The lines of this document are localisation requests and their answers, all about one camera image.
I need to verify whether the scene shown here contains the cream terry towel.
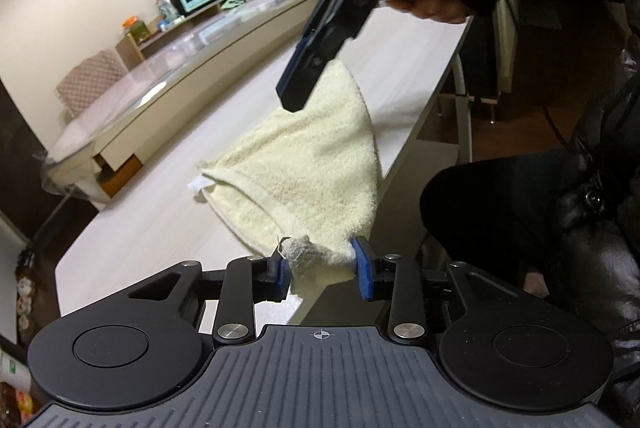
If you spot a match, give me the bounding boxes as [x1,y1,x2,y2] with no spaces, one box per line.
[187,58,385,299]

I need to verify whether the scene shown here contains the person's dark leather jacket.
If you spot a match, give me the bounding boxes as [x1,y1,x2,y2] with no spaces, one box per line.
[520,68,640,414]

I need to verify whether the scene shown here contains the glass jar orange lid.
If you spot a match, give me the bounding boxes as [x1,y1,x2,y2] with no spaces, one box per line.
[122,15,151,44]

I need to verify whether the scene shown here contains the person's leg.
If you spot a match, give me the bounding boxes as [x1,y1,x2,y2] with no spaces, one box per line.
[419,147,593,291]

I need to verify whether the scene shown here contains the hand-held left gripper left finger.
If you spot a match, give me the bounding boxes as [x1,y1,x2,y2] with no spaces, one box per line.
[129,253,292,343]

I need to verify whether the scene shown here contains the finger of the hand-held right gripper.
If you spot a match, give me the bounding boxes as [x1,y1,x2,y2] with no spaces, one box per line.
[276,38,314,99]
[280,28,347,112]

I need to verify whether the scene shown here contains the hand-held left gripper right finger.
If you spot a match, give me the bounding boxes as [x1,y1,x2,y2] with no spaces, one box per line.
[350,237,521,343]

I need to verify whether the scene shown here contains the wooden side shelf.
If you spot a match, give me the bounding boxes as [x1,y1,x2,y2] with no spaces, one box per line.
[115,2,222,60]

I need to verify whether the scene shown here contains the glass-topped beige table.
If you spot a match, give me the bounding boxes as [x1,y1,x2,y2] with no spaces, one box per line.
[39,0,346,210]

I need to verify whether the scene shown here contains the white table leg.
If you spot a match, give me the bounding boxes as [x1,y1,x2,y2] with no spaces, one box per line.
[437,11,475,165]

